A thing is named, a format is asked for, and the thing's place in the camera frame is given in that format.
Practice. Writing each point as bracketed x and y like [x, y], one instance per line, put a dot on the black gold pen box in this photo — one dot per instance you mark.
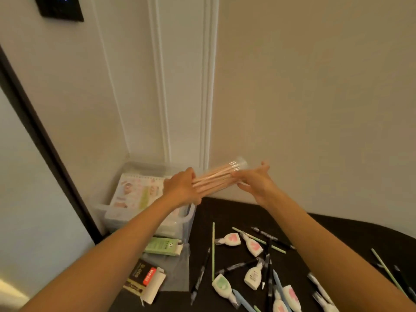
[139, 276]

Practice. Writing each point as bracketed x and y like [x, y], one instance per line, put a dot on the black wall control panel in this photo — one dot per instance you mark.
[60, 8]

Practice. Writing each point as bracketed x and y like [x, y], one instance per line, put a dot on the black framed panel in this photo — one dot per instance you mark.
[42, 142]

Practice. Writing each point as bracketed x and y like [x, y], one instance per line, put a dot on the clear tube of green pens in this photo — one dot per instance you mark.
[242, 164]

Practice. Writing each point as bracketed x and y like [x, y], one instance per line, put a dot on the white green correction tape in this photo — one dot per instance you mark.
[326, 305]
[320, 287]

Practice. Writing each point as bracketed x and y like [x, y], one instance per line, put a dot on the white pink correction tape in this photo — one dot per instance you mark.
[279, 305]
[253, 246]
[230, 239]
[292, 298]

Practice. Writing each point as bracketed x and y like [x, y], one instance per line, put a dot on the person's left hand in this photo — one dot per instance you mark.
[180, 190]

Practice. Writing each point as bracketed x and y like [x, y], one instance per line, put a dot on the person's right hand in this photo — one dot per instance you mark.
[260, 185]

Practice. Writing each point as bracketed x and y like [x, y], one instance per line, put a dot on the cluster of pencils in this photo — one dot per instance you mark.
[386, 271]

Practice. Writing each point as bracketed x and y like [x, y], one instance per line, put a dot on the person's left forearm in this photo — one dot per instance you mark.
[97, 266]

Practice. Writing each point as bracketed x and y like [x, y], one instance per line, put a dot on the black pen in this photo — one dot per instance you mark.
[269, 237]
[266, 266]
[200, 277]
[403, 279]
[234, 267]
[270, 289]

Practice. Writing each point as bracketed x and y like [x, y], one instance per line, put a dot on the person's right forearm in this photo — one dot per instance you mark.
[341, 266]

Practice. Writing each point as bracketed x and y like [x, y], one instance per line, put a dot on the white printed correction tape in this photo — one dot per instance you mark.
[253, 277]

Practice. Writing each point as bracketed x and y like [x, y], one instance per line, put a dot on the clear plastic storage bin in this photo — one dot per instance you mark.
[185, 224]

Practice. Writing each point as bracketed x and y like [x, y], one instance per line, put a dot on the bundle of wooden pencils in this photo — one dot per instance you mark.
[214, 178]

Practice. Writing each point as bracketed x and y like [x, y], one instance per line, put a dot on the green pencil box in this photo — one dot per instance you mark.
[161, 246]

